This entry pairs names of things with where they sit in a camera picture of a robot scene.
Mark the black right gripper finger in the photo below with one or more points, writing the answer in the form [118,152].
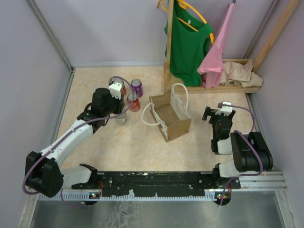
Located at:
[230,116]
[208,112]

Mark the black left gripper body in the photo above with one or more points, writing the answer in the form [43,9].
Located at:
[115,106]

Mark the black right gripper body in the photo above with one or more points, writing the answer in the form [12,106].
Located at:
[213,120]

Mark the green glass bottle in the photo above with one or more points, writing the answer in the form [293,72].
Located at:
[123,118]

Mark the red cola can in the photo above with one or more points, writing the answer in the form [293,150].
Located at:
[123,88]

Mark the red soda can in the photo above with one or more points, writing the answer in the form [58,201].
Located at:
[133,99]

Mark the purple soda can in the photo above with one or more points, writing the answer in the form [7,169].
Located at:
[137,86]

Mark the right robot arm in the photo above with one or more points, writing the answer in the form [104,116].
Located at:
[250,153]

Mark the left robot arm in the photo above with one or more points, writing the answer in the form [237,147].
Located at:
[42,170]

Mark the brown canvas tote bag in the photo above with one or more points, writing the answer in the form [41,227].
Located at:
[170,114]

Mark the beige crumpled cloth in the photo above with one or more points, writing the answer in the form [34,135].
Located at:
[237,74]

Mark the pink shirt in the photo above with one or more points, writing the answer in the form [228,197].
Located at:
[212,67]

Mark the green tank top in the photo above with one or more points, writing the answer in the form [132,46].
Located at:
[188,47]

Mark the yellow clothes hanger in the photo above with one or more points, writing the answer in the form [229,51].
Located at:
[183,4]

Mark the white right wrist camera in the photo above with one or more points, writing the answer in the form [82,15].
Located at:
[225,108]

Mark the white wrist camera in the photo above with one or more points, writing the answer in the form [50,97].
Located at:
[225,108]
[116,87]

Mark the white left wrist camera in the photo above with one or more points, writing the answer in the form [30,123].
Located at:
[116,87]

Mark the wooden clothes rack frame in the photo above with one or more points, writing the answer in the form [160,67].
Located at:
[276,29]

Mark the aluminium rail frame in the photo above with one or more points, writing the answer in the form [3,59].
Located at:
[261,180]

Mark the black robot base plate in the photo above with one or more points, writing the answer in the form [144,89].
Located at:
[174,183]

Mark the white cable duct strip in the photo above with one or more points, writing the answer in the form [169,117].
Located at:
[91,195]

